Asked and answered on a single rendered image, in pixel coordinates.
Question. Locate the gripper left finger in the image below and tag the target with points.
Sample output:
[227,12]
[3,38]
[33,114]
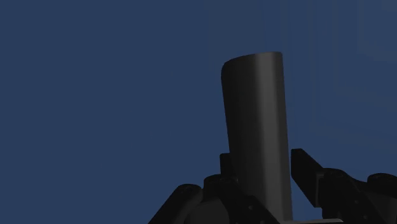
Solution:
[217,198]

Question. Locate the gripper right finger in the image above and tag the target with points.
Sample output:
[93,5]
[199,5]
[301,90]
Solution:
[338,192]

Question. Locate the dark grey cylinder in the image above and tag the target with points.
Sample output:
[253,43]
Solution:
[257,136]

